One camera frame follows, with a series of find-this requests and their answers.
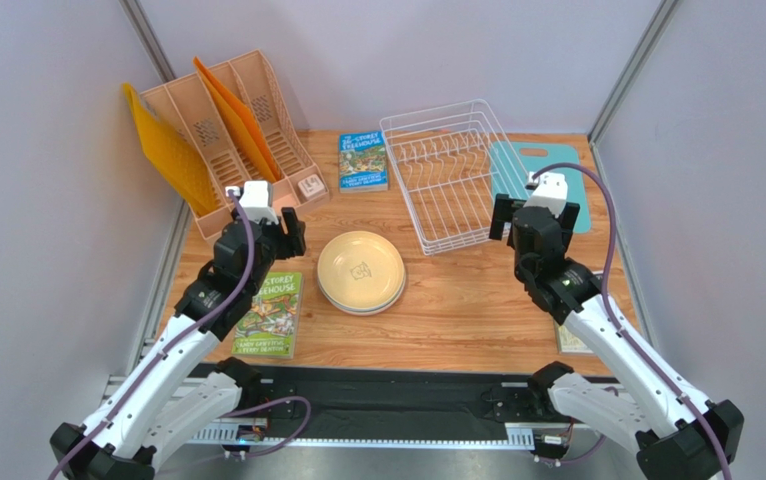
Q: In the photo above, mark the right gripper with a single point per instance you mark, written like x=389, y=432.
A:
x=501, y=217

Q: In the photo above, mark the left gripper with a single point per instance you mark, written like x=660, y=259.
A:
x=292, y=243

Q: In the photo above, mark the blue plate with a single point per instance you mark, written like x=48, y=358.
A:
x=365, y=312

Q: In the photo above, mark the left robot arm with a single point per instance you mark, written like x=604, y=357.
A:
x=139, y=427

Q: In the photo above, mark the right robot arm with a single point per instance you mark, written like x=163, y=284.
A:
x=673, y=429

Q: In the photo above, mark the teal cutting board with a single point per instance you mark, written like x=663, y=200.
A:
x=510, y=161

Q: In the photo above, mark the pink desk file organizer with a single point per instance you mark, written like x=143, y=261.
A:
x=187, y=105

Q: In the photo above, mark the white power adapter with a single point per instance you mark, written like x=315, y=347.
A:
x=311, y=186

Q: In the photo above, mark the green treehouse book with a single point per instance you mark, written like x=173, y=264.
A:
x=269, y=328

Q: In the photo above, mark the blue treehouse book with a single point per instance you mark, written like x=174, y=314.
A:
x=362, y=162

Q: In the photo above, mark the yellow book at right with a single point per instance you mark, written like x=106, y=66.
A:
x=568, y=343

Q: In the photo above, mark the orange file folder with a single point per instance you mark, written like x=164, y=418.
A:
x=241, y=124

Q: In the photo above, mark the yellow file folder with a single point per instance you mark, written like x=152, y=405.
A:
x=175, y=159

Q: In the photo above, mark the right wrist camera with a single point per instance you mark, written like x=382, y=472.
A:
x=549, y=191

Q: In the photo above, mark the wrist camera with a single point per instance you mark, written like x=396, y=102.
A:
x=254, y=200
x=549, y=191

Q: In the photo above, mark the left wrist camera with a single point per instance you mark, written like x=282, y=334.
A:
x=254, y=200

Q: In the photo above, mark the white wire dish rack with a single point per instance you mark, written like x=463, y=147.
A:
x=450, y=163

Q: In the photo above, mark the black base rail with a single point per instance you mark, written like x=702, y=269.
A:
x=362, y=404

